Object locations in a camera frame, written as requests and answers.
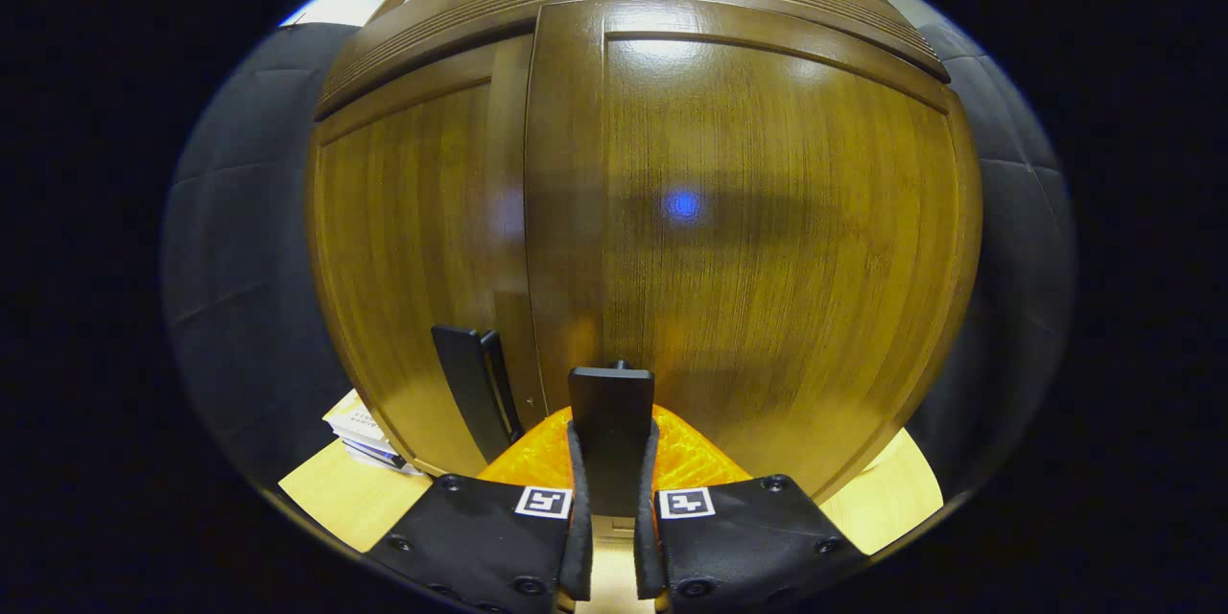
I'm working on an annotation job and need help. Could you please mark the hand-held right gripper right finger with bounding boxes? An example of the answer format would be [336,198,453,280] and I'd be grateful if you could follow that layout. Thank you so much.
[633,403,869,614]

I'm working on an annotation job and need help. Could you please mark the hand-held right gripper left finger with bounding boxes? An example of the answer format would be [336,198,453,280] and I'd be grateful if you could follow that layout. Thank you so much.
[365,408,594,614]

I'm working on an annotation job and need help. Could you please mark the black door handle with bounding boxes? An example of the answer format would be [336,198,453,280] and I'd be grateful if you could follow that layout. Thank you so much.
[432,324,524,463]
[568,361,655,519]

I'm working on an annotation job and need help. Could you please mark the black backdrop cloth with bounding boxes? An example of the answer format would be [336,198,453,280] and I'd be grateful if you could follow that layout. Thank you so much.
[163,19,1075,500]

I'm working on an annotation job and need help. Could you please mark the wooden double-door shoe cabinet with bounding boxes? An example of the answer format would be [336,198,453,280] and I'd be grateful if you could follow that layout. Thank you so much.
[307,0,984,505]

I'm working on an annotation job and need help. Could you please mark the wooden shoe cabinet door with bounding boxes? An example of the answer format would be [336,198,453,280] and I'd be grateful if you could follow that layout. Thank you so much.
[307,34,548,479]
[523,0,984,505]

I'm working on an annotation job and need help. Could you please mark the beige cover book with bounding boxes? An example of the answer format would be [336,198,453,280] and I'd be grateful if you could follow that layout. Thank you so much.
[323,390,387,448]

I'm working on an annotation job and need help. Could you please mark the thin white book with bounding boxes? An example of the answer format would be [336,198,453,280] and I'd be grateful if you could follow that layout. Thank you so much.
[341,437,423,477]

